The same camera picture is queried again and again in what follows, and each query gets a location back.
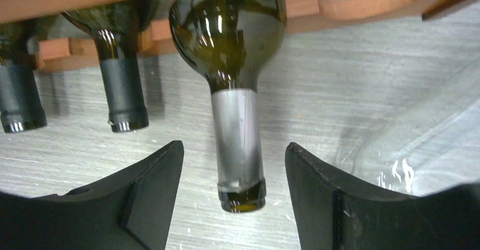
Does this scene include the dark wine bottle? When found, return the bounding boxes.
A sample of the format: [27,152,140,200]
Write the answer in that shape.
[169,0,287,213]

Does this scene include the brown wooden wine rack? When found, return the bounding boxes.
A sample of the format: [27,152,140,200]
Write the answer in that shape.
[1,0,478,72]

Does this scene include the clear lying bottle upper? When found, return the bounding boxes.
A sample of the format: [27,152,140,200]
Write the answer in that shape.
[349,65,479,196]

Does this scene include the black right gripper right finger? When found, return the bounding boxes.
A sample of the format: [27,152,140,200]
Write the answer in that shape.
[285,143,479,249]

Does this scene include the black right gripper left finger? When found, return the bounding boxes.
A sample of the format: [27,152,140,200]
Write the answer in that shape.
[1,140,184,249]

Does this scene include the dark bottle white label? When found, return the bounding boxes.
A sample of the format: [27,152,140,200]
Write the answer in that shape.
[62,0,159,133]

